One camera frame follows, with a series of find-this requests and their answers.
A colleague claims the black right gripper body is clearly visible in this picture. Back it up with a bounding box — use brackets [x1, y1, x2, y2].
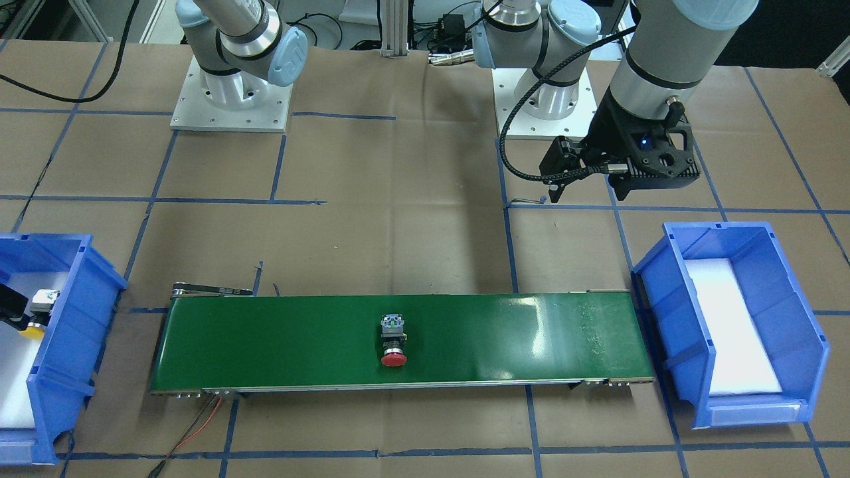
[1, 284, 30, 327]

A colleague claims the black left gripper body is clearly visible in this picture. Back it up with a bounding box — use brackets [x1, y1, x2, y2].
[539, 92, 701, 202]

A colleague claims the yellow push button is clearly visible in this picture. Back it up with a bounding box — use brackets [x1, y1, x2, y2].
[19, 289, 61, 340]

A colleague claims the red push button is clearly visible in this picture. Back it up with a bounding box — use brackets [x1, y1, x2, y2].
[380, 314, 408, 367]

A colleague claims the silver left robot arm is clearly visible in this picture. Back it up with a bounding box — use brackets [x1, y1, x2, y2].
[471, 1, 757, 203]

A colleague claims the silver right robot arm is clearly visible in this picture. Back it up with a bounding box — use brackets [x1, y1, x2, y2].
[2, 1, 307, 303]

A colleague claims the blue bin with buttons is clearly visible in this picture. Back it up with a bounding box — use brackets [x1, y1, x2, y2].
[634, 222, 831, 429]

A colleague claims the white foam pad empty bin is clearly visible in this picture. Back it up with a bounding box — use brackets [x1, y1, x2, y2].
[1, 272, 68, 429]

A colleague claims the blue empty bin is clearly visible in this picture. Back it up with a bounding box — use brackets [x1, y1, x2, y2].
[1, 233, 128, 466]

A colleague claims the green conveyor belt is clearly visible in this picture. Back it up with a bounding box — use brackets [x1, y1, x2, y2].
[149, 291, 655, 396]

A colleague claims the white foam pad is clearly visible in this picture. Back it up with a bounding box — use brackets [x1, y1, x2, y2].
[684, 258, 782, 396]

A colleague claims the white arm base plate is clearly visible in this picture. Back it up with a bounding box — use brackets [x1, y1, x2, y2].
[493, 68, 597, 140]
[170, 58, 292, 133]

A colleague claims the red black conveyor wire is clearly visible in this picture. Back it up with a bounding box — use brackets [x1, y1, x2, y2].
[146, 396, 225, 478]

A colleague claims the aluminium frame post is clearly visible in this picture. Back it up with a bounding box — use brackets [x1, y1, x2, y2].
[377, 1, 414, 58]

